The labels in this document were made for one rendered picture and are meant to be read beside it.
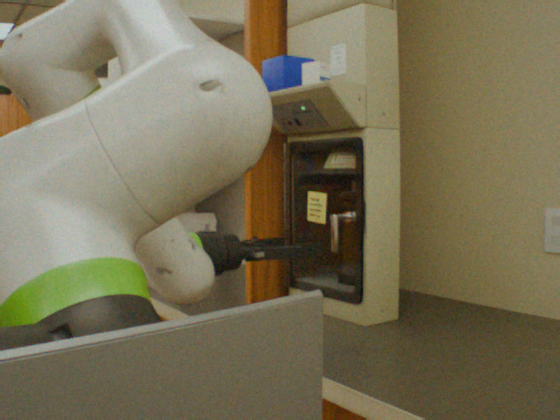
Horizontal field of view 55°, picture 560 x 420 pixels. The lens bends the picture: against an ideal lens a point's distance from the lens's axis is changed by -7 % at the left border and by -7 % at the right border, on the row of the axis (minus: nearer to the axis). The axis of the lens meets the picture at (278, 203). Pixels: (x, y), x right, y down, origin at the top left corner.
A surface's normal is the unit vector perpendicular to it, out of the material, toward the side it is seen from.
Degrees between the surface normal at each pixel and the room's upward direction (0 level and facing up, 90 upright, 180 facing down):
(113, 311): 39
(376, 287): 90
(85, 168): 87
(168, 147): 102
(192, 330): 90
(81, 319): 44
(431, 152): 90
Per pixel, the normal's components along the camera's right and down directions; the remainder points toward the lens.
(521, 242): -0.83, 0.04
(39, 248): 0.03, -0.51
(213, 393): 0.69, 0.04
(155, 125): 0.02, -0.03
